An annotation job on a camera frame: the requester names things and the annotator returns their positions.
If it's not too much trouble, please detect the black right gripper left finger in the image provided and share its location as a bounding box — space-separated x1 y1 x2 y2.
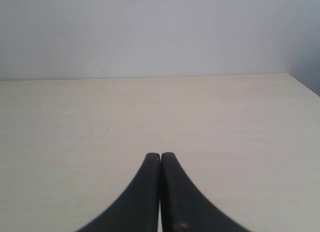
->
79 153 160 232

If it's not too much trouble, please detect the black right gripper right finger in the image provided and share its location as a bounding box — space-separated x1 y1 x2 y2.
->
160 152 247 232

